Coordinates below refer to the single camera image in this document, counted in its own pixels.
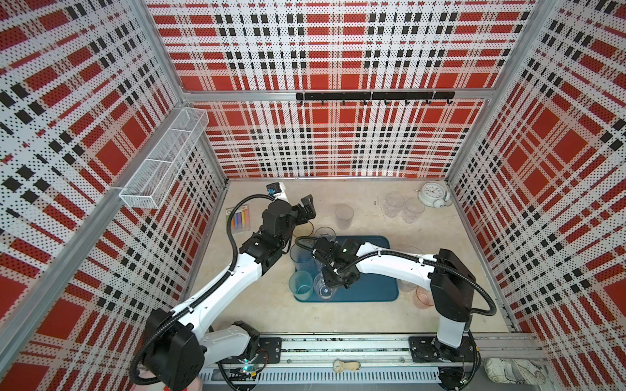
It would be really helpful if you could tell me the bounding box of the blue grey frosted cup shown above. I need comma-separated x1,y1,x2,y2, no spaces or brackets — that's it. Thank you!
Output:
290,244,318,275

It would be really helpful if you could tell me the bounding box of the black hook rail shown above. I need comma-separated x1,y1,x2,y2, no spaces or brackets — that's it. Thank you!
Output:
295,91,456,104

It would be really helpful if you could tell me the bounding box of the amber tall glass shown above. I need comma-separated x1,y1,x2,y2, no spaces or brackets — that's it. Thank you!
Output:
293,222,315,238

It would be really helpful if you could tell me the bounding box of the black corrugated cable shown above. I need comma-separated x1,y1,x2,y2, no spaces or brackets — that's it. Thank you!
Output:
128,193,275,386
294,235,498,318

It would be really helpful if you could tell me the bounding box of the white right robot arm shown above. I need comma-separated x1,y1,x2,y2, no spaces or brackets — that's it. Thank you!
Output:
311,238,484,362

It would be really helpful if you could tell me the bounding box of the crumpled white cloth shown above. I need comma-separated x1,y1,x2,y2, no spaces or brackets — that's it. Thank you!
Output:
484,358,548,385

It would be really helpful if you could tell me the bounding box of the white wire mesh basket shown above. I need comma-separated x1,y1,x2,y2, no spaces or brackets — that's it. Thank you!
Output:
120,108,208,210

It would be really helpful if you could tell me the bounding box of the teal plastic tray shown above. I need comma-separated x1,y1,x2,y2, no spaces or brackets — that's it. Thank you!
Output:
292,235,399,304

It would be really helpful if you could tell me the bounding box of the beige small figure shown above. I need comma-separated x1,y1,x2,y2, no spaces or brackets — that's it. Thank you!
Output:
333,359,361,374

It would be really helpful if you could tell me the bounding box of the pink tinted glass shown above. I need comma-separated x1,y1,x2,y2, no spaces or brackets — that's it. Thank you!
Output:
413,287,435,310

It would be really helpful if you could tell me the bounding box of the black corrugated right cable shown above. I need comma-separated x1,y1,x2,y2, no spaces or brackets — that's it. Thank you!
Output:
294,235,498,318

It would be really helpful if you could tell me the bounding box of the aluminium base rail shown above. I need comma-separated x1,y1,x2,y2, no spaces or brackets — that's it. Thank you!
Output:
193,333,547,389

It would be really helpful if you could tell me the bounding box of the black corrugated left cable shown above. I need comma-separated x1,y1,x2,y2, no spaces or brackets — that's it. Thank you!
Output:
128,193,275,386

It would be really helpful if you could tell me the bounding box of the mint green frosted cup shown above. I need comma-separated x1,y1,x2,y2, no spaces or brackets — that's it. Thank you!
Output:
289,270,313,301

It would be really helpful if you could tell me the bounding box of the white alarm clock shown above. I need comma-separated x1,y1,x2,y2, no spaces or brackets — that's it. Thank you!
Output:
417,182,453,209

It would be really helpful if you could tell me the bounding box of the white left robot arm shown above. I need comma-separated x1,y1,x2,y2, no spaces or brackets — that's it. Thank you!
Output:
129,192,316,390

